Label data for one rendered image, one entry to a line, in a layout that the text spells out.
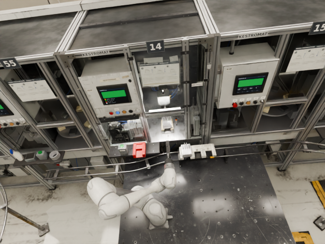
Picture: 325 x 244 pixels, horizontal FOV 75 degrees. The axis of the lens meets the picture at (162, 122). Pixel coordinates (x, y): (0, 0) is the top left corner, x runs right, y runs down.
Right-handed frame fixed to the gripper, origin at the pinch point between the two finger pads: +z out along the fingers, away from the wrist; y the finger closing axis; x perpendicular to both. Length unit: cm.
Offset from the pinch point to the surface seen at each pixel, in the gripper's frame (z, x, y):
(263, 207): -47, -82, -45
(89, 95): 20, 60, 53
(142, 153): 4.4, 26.4, -15.3
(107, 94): 18, 44, 53
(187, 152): 3.2, -18.3, -19.6
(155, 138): 26.0, 14.1, -21.4
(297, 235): -57, -133, -111
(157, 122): 50, 11, -21
